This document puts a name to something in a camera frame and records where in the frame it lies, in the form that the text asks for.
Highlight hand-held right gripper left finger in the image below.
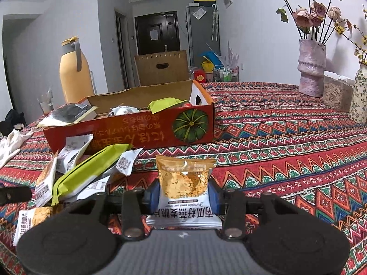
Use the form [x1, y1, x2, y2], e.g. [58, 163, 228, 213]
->
[96, 179, 160, 242]

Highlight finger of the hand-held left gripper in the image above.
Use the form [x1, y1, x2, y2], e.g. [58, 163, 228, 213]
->
[0, 186, 33, 207]

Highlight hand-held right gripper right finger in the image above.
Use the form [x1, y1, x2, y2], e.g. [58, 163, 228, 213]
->
[208, 179, 283, 242]

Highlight white oat crisp snack packet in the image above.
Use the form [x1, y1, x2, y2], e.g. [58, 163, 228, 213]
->
[146, 155, 222, 230]
[110, 106, 141, 117]

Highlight pile of oat crisp packets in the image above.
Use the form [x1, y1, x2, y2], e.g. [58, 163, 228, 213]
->
[13, 134, 144, 247]

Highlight orange cardboard box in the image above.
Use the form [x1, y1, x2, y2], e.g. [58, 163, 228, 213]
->
[43, 80, 215, 156]

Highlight lime green snack packet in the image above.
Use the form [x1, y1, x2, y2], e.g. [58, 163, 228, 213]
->
[52, 144, 134, 205]
[150, 97, 188, 114]

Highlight long striped yellow snack packet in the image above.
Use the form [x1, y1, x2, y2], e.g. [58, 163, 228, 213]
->
[37, 99, 98, 128]

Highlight white cotton glove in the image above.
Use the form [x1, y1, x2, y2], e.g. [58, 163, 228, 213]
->
[0, 129, 34, 169]

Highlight patterned red tablecloth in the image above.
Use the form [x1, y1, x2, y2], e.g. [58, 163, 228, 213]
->
[0, 82, 367, 275]

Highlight clear drinking glass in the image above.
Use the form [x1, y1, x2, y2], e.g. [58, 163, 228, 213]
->
[37, 90, 55, 116]

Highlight yellow thermos jug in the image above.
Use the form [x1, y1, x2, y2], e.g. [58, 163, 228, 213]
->
[59, 36, 95, 104]

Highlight blue plastic object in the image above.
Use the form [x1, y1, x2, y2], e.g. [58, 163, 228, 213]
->
[201, 51, 224, 67]

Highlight pink ribbed vase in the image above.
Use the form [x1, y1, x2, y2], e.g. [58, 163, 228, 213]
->
[297, 38, 327, 97]

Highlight clear jar of seeds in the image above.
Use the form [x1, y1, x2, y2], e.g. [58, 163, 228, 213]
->
[323, 71, 356, 112]

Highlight dark entrance door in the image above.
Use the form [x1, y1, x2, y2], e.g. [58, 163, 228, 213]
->
[134, 11, 181, 56]

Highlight grey refrigerator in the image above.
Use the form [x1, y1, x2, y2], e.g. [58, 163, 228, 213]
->
[186, 1, 221, 66]

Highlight floral patterned vase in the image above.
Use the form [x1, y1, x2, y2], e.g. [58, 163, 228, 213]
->
[348, 62, 367, 125]

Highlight pale hanging umbrella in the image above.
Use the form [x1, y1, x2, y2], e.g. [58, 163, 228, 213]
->
[211, 4, 219, 41]

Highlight dried pink flowers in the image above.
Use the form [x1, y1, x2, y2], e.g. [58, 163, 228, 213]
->
[263, 0, 354, 46]

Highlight floral white vase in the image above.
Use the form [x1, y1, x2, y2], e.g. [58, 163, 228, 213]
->
[334, 20, 367, 66]

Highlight wire rack with bottles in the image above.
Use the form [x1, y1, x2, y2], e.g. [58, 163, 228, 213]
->
[214, 66, 239, 83]

